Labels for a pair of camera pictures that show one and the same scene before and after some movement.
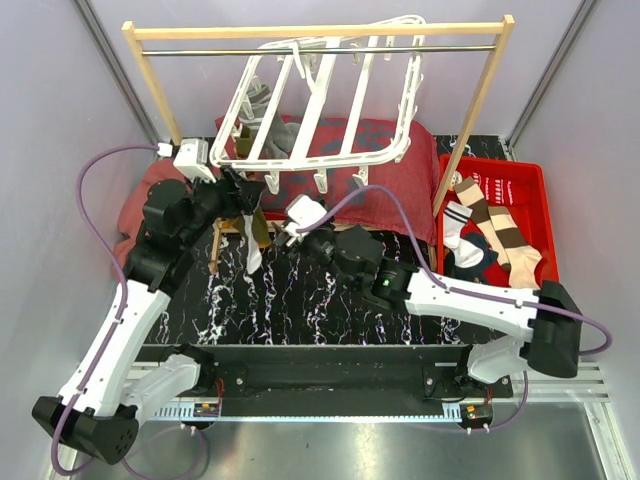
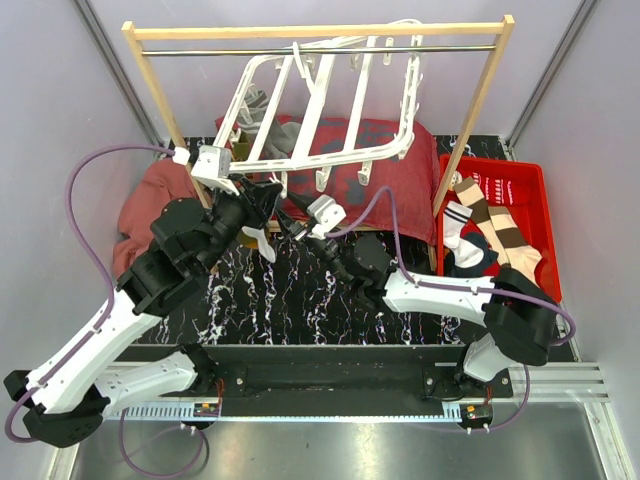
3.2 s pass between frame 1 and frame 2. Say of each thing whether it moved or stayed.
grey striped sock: stayed
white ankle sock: moved
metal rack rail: stayed
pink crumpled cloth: stayed
